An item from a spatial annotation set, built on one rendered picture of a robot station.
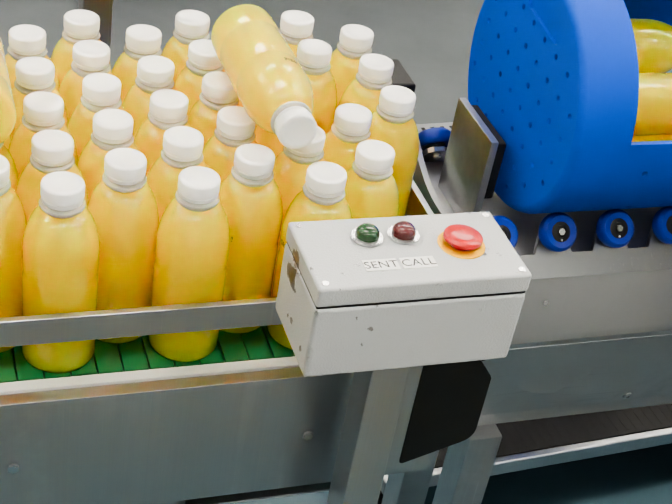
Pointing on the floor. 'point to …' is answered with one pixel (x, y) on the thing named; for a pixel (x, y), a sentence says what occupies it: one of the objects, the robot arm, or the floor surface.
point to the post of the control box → (367, 435)
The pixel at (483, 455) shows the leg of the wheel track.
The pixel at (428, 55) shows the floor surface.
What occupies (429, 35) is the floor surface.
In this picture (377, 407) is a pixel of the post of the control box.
